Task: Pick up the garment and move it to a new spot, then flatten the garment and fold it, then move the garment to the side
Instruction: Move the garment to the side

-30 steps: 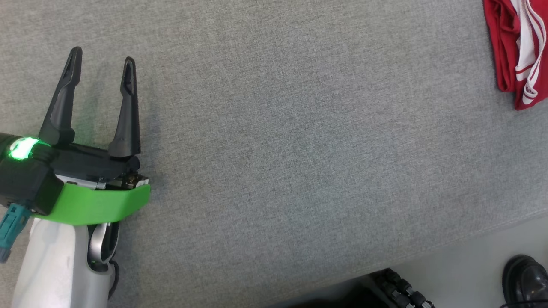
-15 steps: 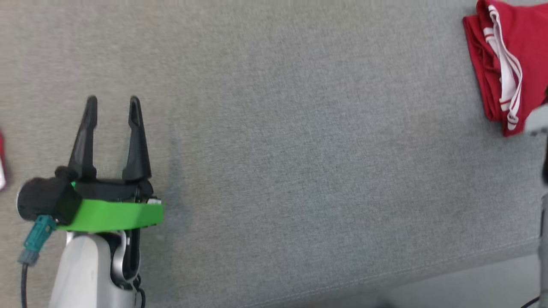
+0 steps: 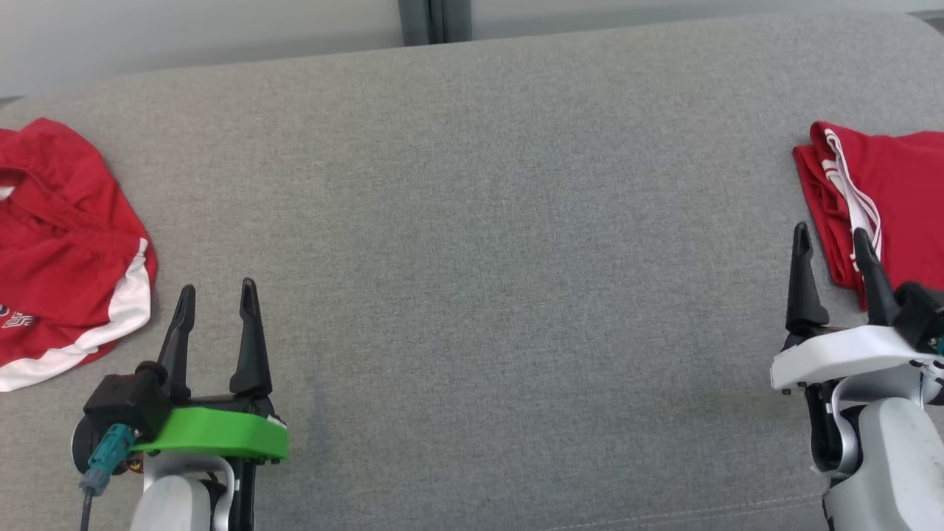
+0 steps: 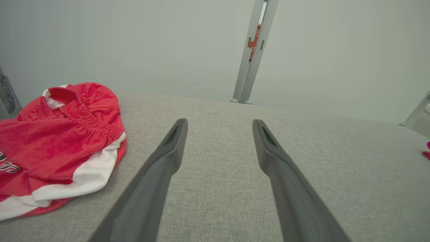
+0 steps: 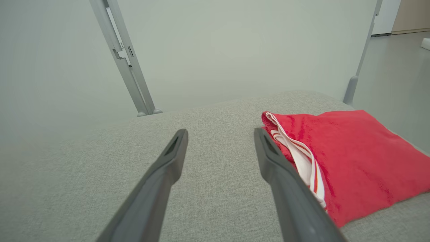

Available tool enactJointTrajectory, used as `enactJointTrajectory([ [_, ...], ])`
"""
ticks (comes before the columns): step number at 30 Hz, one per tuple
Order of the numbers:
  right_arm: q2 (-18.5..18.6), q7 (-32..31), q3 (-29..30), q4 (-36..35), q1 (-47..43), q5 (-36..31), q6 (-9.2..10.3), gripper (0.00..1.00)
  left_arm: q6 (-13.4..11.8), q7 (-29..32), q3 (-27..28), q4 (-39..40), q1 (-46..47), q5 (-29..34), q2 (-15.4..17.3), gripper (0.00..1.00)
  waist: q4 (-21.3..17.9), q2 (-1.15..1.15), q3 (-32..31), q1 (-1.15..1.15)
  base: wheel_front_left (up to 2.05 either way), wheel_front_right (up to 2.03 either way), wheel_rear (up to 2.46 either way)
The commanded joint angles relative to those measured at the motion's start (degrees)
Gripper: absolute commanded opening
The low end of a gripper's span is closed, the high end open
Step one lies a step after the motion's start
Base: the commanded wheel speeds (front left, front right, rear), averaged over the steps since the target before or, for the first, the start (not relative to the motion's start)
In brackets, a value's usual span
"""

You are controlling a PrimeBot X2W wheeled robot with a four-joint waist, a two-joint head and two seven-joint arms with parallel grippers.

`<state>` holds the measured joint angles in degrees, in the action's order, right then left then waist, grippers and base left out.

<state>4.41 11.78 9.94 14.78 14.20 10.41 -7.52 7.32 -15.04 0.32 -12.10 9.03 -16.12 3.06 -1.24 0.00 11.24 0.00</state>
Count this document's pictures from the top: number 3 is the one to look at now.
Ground red white basketball shorts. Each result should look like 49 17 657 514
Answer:
0 118 158 393

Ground grey fabric sofa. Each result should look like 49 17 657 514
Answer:
0 9 944 531

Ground red white basketball jersey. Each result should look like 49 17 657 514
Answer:
793 122 944 310

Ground grey partition post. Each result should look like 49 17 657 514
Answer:
398 0 473 46

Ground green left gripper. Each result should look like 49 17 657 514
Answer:
133 277 290 465

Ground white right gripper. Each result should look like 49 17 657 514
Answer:
771 221 944 392

